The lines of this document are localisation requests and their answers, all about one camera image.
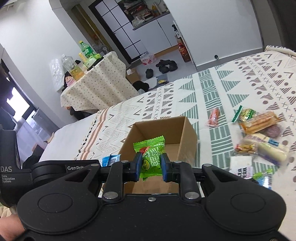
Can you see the small floor cardboard box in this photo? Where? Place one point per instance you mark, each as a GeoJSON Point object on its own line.
{"type": "Point", "coordinates": [132, 75]}

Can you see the green round cracker pack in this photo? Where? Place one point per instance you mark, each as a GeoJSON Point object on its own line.
{"type": "Point", "coordinates": [243, 114]}

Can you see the round table with dotted cloth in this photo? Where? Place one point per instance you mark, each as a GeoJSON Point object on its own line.
{"type": "Point", "coordinates": [105, 85]}

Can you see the white black snack pack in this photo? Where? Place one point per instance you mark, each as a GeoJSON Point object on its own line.
{"type": "Point", "coordinates": [241, 166]}

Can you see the green tissue pack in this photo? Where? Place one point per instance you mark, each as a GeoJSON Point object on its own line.
{"type": "Point", "coordinates": [93, 60]}

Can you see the red drink bottle box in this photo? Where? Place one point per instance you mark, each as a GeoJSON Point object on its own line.
{"type": "Point", "coordinates": [183, 50]}

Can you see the single black slipper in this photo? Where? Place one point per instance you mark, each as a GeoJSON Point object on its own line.
{"type": "Point", "coordinates": [149, 73]}

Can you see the purple snack pack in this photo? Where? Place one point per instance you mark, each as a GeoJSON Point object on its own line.
{"type": "Point", "coordinates": [273, 131]}

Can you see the white kitchen cabinet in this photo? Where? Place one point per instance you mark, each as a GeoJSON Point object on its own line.
{"type": "Point", "coordinates": [157, 34]}

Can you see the light green snack pack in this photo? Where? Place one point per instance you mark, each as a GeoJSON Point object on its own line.
{"type": "Point", "coordinates": [151, 156]}

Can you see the black slippers pile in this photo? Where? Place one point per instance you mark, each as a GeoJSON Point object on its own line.
{"type": "Point", "coordinates": [166, 66]}

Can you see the brown cardboard box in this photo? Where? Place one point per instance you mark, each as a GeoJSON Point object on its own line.
{"type": "Point", "coordinates": [175, 137]}

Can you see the orange biscuit pack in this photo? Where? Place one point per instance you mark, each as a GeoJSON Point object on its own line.
{"type": "Point", "coordinates": [259, 122]}

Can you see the person's left hand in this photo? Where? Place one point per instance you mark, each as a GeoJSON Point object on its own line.
{"type": "Point", "coordinates": [11, 227]}

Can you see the small mixed nut pack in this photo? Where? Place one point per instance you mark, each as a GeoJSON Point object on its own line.
{"type": "Point", "coordinates": [249, 148]}

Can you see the dark green plum pack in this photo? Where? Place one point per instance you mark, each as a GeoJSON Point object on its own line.
{"type": "Point", "coordinates": [264, 178]}

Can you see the patterned bed blanket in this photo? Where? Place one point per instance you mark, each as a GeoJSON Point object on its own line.
{"type": "Point", "coordinates": [263, 82]}

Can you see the long white bread pack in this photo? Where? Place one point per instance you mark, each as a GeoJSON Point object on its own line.
{"type": "Point", "coordinates": [268, 148]}

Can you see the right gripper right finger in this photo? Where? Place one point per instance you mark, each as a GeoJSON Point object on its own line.
{"type": "Point", "coordinates": [184, 175]}

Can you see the green soda bottle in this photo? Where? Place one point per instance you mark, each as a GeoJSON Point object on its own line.
{"type": "Point", "coordinates": [86, 50]}

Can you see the yellow liquid plastic bottle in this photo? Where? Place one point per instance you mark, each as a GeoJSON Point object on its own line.
{"type": "Point", "coordinates": [70, 65]}

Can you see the blue snack pack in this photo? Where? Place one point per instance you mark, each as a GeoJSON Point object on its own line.
{"type": "Point", "coordinates": [109, 160]}

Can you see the pink water bottle pack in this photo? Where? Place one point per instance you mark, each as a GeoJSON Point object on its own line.
{"type": "Point", "coordinates": [147, 58]}

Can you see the pink orange small snack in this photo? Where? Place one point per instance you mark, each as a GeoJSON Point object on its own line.
{"type": "Point", "coordinates": [213, 118]}

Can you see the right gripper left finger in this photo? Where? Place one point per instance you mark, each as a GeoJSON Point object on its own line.
{"type": "Point", "coordinates": [116, 175]}

